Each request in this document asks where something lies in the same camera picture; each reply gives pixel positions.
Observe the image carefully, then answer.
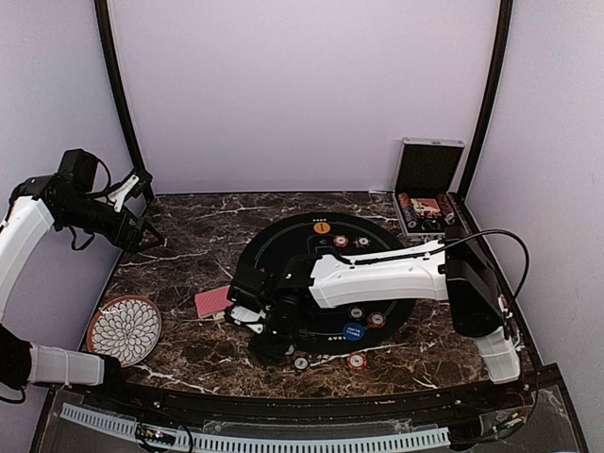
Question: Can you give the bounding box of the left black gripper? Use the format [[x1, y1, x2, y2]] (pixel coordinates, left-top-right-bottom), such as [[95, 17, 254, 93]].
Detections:
[[59, 193, 163, 254]]

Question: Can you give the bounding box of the red playing card deck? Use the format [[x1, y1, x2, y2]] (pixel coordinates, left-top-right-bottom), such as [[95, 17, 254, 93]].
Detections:
[[194, 286, 233, 319]]

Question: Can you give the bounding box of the blue small blind button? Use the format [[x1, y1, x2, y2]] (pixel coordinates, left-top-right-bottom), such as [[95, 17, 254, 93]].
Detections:
[[343, 323, 365, 342]]

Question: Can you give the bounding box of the red poker chip stack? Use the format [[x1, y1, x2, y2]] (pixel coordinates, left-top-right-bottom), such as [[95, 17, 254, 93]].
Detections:
[[346, 352, 368, 371]]

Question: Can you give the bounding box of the orange big blind button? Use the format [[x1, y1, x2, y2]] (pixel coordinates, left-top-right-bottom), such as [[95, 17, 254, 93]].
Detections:
[[313, 222, 331, 234]]

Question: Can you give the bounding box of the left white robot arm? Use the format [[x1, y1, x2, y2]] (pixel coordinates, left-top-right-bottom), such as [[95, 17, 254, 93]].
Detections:
[[1, 171, 165, 411]]

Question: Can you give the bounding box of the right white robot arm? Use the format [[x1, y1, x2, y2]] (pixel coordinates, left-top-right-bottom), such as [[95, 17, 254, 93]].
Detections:
[[228, 223, 521, 410]]

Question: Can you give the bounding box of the round black poker mat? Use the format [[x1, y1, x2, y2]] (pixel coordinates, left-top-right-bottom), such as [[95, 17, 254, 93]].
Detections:
[[237, 212, 415, 355]]

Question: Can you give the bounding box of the floral ceramic plate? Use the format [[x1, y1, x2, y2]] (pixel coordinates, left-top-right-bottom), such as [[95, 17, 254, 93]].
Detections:
[[86, 295, 161, 367]]

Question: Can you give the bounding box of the aluminium poker chip case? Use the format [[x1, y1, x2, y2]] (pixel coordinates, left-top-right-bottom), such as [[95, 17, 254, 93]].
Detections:
[[393, 138, 464, 242]]

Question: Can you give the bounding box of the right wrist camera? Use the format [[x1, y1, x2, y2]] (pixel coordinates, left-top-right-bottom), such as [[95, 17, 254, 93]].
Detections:
[[225, 263, 274, 334]]

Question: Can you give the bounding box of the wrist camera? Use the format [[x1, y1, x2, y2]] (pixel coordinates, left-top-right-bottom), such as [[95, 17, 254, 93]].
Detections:
[[107, 169, 153, 212], [225, 263, 274, 334]]

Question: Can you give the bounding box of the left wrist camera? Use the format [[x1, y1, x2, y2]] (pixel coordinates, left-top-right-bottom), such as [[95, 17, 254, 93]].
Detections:
[[107, 169, 153, 212]]

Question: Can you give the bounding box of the left black frame post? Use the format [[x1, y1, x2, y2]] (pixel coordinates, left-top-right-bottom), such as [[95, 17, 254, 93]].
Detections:
[[93, 0, 149, 175]]

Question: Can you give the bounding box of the black frame post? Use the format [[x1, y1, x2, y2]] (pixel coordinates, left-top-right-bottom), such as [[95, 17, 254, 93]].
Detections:
[[458, 0, 513, 200], [93, 0, 149, 175]]

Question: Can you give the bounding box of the white slotted cable duct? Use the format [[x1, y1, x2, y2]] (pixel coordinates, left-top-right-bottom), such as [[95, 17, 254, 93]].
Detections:
[[59, 402, 452, 453]]

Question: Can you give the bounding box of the right black frame post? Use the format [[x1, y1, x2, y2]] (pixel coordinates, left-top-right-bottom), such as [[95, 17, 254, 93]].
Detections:
[[458, 0, 513, 200]]

